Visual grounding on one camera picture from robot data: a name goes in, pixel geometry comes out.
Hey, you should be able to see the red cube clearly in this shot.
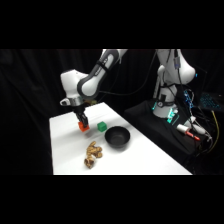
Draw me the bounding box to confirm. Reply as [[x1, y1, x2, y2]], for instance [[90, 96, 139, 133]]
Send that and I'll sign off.
[[77, 121, 91, 133]]

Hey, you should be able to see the yellow cable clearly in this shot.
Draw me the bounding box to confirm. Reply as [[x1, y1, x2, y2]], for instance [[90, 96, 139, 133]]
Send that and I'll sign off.
[[206, 109, 221, 153]]

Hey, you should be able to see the white cylinder with red tip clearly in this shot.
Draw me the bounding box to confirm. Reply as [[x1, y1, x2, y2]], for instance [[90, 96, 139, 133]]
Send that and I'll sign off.
[[176, 123, 202, 142]]

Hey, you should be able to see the black curtain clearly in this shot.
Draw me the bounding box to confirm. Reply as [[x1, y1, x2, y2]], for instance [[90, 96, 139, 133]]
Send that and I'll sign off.
[[0, 49, 224, 176]]

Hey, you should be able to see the green cube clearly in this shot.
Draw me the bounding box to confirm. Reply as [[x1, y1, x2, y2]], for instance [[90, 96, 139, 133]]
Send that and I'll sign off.
[[96, 121, 108, 133]]

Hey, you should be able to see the black bowl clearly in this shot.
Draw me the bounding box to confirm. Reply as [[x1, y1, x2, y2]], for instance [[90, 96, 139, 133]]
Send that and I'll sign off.
[[104, 125, 131, 150]]

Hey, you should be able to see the brown plush toy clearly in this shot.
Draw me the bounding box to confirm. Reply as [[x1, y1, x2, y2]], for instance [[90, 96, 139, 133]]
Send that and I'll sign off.
[[83, 140, 104, 170]]

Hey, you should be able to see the black robot stand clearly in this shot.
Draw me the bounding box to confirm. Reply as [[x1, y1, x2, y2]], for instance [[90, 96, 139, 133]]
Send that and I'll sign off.
[[123, 99, 202, 158]]

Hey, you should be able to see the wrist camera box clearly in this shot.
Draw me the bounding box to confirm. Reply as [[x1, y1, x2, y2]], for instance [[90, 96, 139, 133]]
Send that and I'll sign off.
[[85, 98, 99, 106]]

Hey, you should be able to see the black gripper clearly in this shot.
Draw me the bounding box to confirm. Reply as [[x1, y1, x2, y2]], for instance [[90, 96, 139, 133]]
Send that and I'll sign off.
[[72, 101, 90, 128]]

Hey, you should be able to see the blue lit keyboard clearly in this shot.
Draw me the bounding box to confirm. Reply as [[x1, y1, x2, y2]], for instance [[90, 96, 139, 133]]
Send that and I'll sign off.
[[199, 93, 224, 113]]

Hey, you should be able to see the blue cable bundle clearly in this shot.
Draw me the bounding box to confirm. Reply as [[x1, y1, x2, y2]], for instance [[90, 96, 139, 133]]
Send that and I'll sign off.
[[182, 88, 196, 110]]

